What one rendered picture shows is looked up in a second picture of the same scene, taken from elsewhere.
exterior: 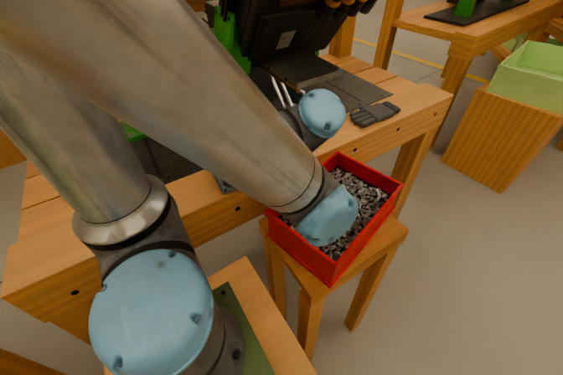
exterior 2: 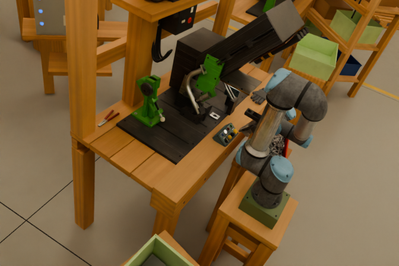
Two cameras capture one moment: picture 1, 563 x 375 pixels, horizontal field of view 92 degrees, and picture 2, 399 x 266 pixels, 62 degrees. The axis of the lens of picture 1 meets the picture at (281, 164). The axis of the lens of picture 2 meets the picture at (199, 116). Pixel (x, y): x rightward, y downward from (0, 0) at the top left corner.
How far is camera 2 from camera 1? 144 cm
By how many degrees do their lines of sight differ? 28
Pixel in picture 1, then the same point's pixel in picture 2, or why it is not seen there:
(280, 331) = not seen: hidden behind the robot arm
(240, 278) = (250, 178)
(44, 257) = (176, 186)
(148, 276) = (279, 161)
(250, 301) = not seen: hidden behind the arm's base
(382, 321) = not seen: hidden behind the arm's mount
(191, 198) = (212, 151)
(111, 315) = (279, 168)
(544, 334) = (332, 198)
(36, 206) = (136, 170)
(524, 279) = (320, 174)
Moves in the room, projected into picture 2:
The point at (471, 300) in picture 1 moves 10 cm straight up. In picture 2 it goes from (300, 190) to (304, 183)
